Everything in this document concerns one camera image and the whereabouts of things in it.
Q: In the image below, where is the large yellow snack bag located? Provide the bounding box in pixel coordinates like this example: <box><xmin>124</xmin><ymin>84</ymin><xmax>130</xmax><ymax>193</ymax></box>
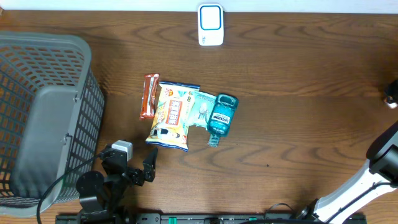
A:
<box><xmin>146</xmin><ymin>81</ymin><xmax>200</xmax><ymax>152</ymax></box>

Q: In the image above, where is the red snack bar wrapper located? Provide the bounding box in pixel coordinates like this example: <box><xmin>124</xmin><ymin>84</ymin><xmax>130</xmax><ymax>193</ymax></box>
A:
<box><xmin>139</xmin><ymin>73</ymin><xmax>160</xmax><ymax>120</ymax></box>

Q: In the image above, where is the light green snack pouch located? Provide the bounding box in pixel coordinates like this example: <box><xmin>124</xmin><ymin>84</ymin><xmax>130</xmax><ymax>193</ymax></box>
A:
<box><xmin>187</xmin><ymin>91</ymin><xmax>216</xmax><ymax>129</ymax></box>

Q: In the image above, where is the teal mouthwash bottle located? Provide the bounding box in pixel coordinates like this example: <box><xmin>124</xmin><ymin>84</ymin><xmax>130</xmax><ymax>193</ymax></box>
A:
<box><xmin>206</xmin><ymin>94</ymin><xmax>239</xmax><ymax>147</ymax></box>

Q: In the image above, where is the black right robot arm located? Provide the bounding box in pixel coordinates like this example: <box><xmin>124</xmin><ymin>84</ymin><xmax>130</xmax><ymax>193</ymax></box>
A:
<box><xmin>295</xmin><ymin>123</ymin><xmax>397</xmax><ymax>223</ymax></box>

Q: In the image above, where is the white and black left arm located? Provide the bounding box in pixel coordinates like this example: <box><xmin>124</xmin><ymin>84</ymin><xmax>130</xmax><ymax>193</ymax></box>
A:
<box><xmin>76</xmin><ymin>146</ymin><xmax>158</xmax><ymax>223</ymax></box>

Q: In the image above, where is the grey plastic basket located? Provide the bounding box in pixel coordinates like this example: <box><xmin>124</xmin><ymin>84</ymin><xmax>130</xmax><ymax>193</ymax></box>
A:
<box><xmin>1</xmin><ymin>31</ymin><xmax>104</xmax><ymax>217</ymax></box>

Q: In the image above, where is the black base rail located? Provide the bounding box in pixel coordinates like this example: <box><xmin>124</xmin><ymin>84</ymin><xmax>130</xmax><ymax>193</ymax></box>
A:
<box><xmin>55</xmin><ymin>213</ymin><xmax>367</xmax><ymax>224</ymax></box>

